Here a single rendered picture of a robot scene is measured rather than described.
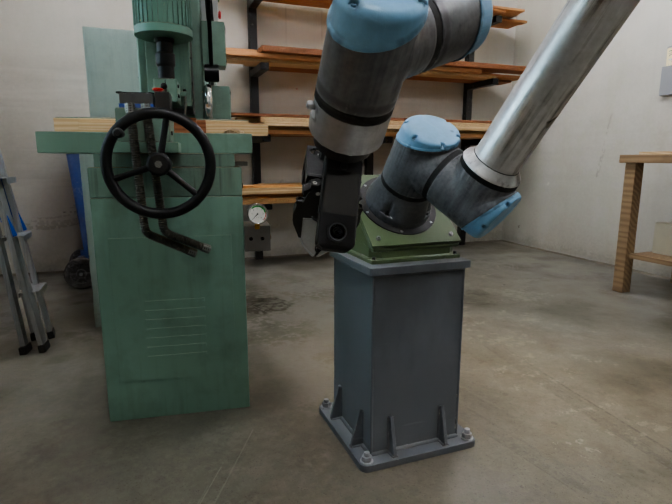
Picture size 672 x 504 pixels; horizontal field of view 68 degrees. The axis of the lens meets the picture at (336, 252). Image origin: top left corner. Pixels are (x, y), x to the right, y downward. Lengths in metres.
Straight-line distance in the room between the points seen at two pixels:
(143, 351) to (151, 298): 0.17
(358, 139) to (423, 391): 1.02
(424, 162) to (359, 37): 0.77
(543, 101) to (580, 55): 0.10
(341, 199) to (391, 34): 0.20
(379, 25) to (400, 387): 1.10
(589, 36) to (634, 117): 3.27
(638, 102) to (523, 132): 3.22
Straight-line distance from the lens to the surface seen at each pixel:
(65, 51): 4.15
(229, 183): 1.58
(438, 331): 1.42
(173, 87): 1.71
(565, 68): 1.10
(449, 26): 0.58
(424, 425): 1.52
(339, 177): 0.60
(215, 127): 1.73
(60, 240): 4.15
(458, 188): 1.21
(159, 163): 1.38
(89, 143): 1.62
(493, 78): 4.66
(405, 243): 1.34
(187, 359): 1.70
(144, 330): 1.68
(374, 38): 0.49
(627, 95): 4.40
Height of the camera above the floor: 0.82
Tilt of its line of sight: 11 degrees down
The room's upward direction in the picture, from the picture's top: straight up
